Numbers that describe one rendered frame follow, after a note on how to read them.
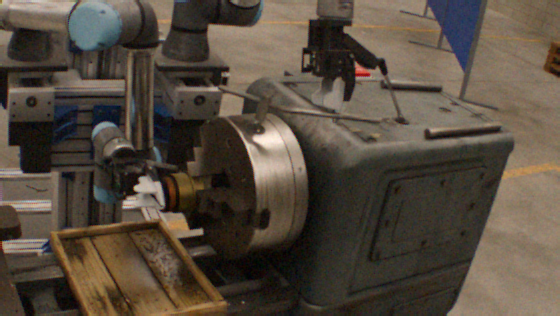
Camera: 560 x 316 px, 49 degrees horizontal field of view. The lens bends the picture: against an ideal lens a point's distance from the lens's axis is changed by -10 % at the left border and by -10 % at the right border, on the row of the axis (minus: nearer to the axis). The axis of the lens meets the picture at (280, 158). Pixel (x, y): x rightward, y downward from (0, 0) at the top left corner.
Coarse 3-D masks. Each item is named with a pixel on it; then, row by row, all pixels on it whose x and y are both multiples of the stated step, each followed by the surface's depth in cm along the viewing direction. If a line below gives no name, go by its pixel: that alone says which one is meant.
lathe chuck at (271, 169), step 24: (216, 120) 146; (240, 120) 142; (264, 120) 144; (240, 144) 138; (264, 144) 138; (240, 168) 138; (264, 168) 135; (288, 168) 138; (240, 192) 139; (264, 192) 134; (288, 192) 137; (288, 216) 139; (216, 240) 151; (240, 240) 141; (264, 240) 139
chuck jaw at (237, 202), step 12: (204, 192) 139; (216, 192) 140; (228, 192) 141; (204, 204) 138; (216, 204) 136; (228, 204) 136; (240, 204) 137; (216, 216) 138; (228, 216) 136; (240, 216) 135; (252, 216) 136; (264, 216) 136
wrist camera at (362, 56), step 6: (342, 36) 132; (348, 36) 131; (342, 42) 131; (348, 42) 132; (354, 42) 133; (348, 48) 132; (354, 48) 133; (360, 48) 134; (366, 48) 135; (354, 54) 134; (360, 54) 134; (366, 54) 135; (372, 54) 136; (360, 60) 136; (366, 60) 135; (372, 60) 136; (378, 60) 137; (366, 66) 137; (372, 66) 137
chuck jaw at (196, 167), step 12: (204, 132) 144; (216, 132) 146; (204, 144) 144; (216, 144) 145; (192, 156) 144; (204, 156) 144; (216, 156) 145; (180, 168) 144; (192, 168) 142; (204, 168) 143; (216, 168) 145
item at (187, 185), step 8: (168, 176) 141; (176, 176) 139; (184, 176) 140; (168, 184) 137; (176, 184) 138; (184, 184) 138; (192, 184) 139; (200, 184) 141; (168, 192) 136; (176, 192) 137; (184, 192) 138; (192, 192) 139; (168, 200) 136; (176, 200) 138; (184, 200) 138; (192, 200) 139; (168, 208) 137; (176, 208) 139; (184, 208) 139; (192, 208) 140
